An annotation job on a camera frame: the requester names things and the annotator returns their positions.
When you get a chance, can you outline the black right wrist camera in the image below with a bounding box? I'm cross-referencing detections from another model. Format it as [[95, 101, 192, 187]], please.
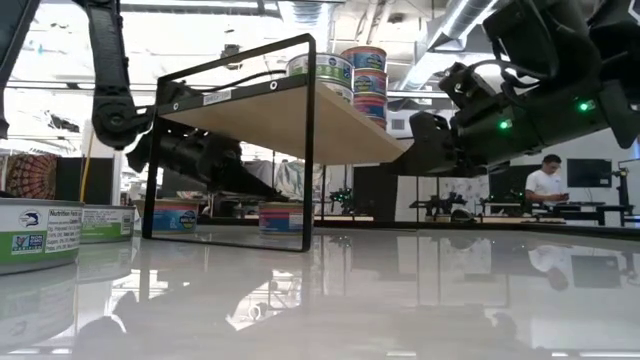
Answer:
[[438, 61, 507, 126]]

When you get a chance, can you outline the hanging gray cloth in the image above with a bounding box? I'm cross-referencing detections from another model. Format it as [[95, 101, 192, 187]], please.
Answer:
[[244, 158, 324, 201]]

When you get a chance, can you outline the black workbench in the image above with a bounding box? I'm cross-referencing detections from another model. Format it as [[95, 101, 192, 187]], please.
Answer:
[[479, 200, 636, 227]]

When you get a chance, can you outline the black partition panel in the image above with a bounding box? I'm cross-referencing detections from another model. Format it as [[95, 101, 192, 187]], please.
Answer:
[[54, 157, 115, 206], [352, 164, 397, 221]]

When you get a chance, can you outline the black monitor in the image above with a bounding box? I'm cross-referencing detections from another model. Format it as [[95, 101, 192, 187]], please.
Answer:
[[488, 164, 527, 201], [566, 157, 614, 189]]

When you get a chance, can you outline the colourful patterned tapestry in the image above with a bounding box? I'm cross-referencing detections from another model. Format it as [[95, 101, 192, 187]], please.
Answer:
[[4, 152, 60, 201]]

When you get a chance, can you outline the wooden shelf black metal frame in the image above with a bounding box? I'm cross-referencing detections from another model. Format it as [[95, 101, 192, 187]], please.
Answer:
[[141, 32, 409, 253]]

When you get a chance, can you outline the green white tuna can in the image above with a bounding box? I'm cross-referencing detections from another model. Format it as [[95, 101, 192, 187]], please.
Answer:
[[285, 52, 355, 87], [79, 203, 137, 245], [319, 79, 355, 105], [0, 196, 85, 277]]

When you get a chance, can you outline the person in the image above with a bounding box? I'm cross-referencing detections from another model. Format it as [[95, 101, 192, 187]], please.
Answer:
[[524, 153, 571, 204]]

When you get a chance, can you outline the black ceiling device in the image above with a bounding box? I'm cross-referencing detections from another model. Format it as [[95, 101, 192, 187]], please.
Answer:
[[221, 43, 245, 69]]

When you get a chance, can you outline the yellow power cable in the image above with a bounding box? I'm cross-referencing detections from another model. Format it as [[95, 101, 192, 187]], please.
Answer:
[[78, 128, 96, 204]]

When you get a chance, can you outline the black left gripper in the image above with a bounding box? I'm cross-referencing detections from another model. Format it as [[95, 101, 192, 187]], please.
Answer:
[[197, 142, 289, 202]]

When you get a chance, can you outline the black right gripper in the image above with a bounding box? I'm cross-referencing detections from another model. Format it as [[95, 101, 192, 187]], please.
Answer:
[[397, 84, 609, 177]]

